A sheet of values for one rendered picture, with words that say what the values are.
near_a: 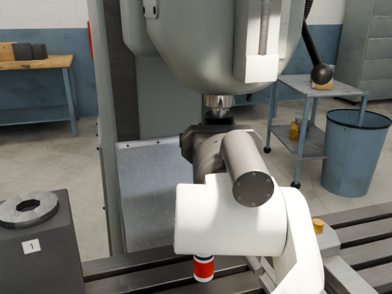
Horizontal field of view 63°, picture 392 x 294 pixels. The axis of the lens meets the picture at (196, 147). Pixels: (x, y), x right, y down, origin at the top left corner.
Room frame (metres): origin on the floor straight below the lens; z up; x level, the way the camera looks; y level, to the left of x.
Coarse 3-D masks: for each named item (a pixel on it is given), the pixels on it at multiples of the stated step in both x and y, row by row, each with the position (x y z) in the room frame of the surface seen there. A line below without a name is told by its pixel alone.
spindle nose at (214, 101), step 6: (210, 96) 0.46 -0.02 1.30; (216, 96) 0.46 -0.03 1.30; (222, 96) 0.46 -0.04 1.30; (228, 96) 0.46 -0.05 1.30; (234, 96) 0.47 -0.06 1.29; (204, 102) 0.48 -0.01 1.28; (210, 102) 0.46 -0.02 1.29; (216, 102) 0.46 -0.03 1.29; (222, 102) 0.46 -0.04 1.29; (228, 102) 0.46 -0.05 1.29; (234, 102) 0.48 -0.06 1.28
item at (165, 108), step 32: (96, 0) 0.80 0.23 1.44; (96, 32) 0.84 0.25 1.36; (96, 64) 0.82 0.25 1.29; (128, 64) 0.80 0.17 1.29; (160, 64) 0.83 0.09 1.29; (128, 96) 0.80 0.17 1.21; (160, 96) 0.83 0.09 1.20; (192, 96) 0.86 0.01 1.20; (128, 128) 0.80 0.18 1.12; (160, 128) 0.83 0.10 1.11
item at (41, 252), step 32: (32, 192) 0.47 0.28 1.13; (64, 192) 0.49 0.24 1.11; (0, 224) 0.40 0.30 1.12; (32, 224) 0.39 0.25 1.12; (64, 224) 0.40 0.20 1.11; (0, 256) 0.36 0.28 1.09; (32, 256) 0.37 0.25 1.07; (64, 256) 0.39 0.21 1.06; (0, 288) 0.35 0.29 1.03; (32, 288) 0.37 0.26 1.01; (64, 288) 0.39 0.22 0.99
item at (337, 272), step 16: (256, 256) 0.51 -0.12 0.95; (336, 256) 0.46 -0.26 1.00; (256, 272) 0.48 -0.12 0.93; (272, 272) 0.45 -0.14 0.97; (336, 272) 0.42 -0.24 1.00; (352, 272) 0.42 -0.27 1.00; (272, 288) 0.43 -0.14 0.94; (336, 288) 0.40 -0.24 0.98; (352, 288) 0.38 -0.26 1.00; (368, 288) 0.38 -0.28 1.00
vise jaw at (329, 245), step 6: (324, 222) 0.51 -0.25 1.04; (324, 228) 0.49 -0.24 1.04; (330, 228) 0.49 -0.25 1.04; (318, 234) 0.47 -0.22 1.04; (324, 234) 0.47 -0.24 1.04; (330, 234) 0.47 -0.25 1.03; (336, 234) 0.48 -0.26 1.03; (318, 240) 0.46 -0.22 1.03; (324, 240) 0.46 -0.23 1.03; (330, 240) 0.47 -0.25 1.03; (336, 240) 0.47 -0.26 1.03; (318, 246) 0.45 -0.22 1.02; (324, 246) 0.45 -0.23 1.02; (330, 246) 0.46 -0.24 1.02; (336, 246) 0.46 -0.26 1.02; (324, 252) 0.45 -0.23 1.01; (330, 252) 0.46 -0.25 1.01; (336, 252) 0.46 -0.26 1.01
